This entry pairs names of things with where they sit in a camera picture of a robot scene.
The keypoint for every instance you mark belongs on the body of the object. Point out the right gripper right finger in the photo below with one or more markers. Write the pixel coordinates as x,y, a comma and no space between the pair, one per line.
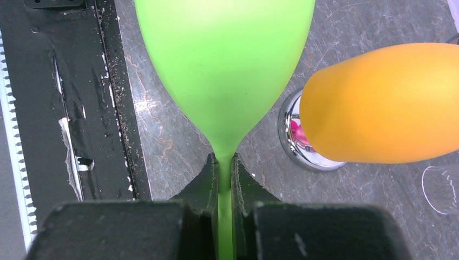
266,228

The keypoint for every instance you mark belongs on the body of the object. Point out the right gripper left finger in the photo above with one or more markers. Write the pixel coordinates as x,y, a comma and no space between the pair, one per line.
183,227

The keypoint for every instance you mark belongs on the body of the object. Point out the chrome wine glass rack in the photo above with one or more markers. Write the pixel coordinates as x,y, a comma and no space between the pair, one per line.
294,141

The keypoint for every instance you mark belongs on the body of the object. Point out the green wine glass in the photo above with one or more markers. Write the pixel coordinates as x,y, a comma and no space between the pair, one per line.
225,64

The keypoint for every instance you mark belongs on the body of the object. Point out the clear glass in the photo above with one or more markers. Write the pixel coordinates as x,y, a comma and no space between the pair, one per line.
440,188

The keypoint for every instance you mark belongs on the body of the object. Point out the orange wine glass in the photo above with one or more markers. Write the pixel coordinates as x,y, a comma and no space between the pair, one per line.
393,105

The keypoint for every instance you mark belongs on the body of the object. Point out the white slotted cable duct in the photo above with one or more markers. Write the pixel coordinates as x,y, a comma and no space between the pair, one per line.
26,207

